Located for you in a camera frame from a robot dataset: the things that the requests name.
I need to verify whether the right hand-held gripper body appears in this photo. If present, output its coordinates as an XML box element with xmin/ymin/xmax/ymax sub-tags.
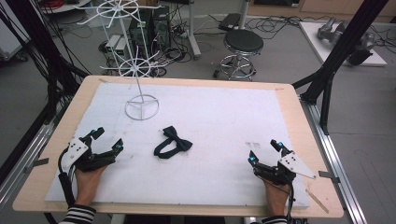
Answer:
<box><xmin>254</xmin><ymin>152</ymin><xmax>318</xmax><ymax>187</ymax></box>

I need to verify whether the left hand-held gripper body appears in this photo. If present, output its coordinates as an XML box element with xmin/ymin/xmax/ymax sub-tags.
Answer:
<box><xmin>61</xmin><ymin>136</ymin><xmax>117</xmax><ymax>173</ymax></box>

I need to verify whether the white wire display rack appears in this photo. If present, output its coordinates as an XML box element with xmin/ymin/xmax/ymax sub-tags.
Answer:
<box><xmin>74</xmin><ymin>0</ymin><xmax>163</xmax><ymax>121</ymax></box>

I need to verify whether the black bow tie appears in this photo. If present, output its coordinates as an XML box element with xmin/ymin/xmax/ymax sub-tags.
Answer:
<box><xmin>153</xmin><ymin>125</ymin><xmax>193</xmax><ymax>160</ymax></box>

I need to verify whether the person's left hand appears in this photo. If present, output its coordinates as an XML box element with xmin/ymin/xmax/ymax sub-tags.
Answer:
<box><xmin>74</xmin><ymin>165</ymin><xmax>108</xmax><ymax>207</ymax></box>

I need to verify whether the person's right hand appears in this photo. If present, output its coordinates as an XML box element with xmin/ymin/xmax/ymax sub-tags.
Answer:
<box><xmin>263</xmin><ymin>179</ymin><xmax>290</xmax><ymax>217</ymax></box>

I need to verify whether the grey metal clip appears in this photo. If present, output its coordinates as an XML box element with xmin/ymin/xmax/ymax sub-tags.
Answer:
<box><xmin>318</xmin><ymin>170</ymin><xmax>341</xmax><ymax>185</ymax></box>
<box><xmin>23</xmin><ymin>157</ymin><xmax>50</xmax><ymax>175</ymax></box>

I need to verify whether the thin wooden stick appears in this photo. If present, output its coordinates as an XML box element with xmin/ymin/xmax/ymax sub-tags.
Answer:
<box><xmin>304</xmin><ymin>189</ymin><xmax>331</xmax><ymax>215</ymax></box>

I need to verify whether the white foam mat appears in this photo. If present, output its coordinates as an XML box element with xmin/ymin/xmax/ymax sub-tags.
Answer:
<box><xmin>45</xmin><ymin>81</ymin><xmax>311</xmax><ymax>210</ymax></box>

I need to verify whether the white box device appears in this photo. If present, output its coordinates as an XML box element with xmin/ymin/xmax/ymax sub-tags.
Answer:
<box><xmin>105</xmin><ymin>33</ymin><xmax>131</xmax><ymax>58</ymax></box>

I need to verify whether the black round stool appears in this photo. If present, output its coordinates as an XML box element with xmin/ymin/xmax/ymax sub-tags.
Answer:
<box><xmin>212</xmin><ymin>28</ymin><xmax>265</xmax><ymax>82</ymax></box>

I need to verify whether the white floor board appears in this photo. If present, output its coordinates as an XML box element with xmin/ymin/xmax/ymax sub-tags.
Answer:
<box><xmin>298</xmin><ymin>20</ymin><xmax>389</xmax><ymax>68</ymax></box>

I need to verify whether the black computer tower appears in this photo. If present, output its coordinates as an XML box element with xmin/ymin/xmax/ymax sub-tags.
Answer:
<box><xmin>128</xmin><ymin>5</ymin><xmax>173</xmax><ymax>54</ymax></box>

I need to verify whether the flat black device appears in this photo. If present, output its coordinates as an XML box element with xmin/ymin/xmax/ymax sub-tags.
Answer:
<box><xmin>218</xmin><ymin>12</ymin><xmax>243</xmax><ymax>33</ymax></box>

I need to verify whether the grey desk leg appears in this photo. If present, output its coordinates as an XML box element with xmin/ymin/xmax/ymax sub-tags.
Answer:
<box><xmin>186</xmin><ymin>0</ymin><xmax>203</xmax><ymax>61</ymax></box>

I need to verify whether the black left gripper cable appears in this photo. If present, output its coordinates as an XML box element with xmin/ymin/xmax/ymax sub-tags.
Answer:
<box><xmin>57</xmin><ymin>147</ymin><xmax>78</xmax><ymax>208</ymax></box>

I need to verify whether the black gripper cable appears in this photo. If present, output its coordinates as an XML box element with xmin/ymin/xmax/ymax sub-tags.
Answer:
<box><xmin>57</xmin><ymin>147</ymin><xmax>78</xmax><ymax>208</ymax></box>
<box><xmin>287</xmin><ymin>182</ymin><xmax>296</xmax><ymax>224</ymax></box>

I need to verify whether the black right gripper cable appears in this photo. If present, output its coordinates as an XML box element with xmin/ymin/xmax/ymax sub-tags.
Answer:
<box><xmin>287</xmin><ymin>182</ymin><xmax>296</xmax><ymax>224</ymax></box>

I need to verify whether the aluminium rail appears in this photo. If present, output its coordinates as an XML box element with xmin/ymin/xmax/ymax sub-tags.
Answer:
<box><xmin>300</xmin><ymin>95</ymin><xmax>369</xmax><ymax>224</ymax></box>
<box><xmin>0</xmin><ymin>102</ymin><xmax>64</xmax><ymax>206</ymax></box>

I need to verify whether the black metal frame stand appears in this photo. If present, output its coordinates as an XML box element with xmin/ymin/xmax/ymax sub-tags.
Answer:
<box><xmin>291</xmin><ymin>0</ymin><xmax>390</xmax><ymax>135</ymax></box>
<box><xmin>0</xmin><ymin>0</ymin><xmax>92</xmax><ymax>185</ymax></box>

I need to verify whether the tangle of floor cables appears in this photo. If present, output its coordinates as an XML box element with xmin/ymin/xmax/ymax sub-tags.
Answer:
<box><xmin>199</xmin><ymin>13</ymin><xmax>331</xmax><ymax>40</ymax></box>

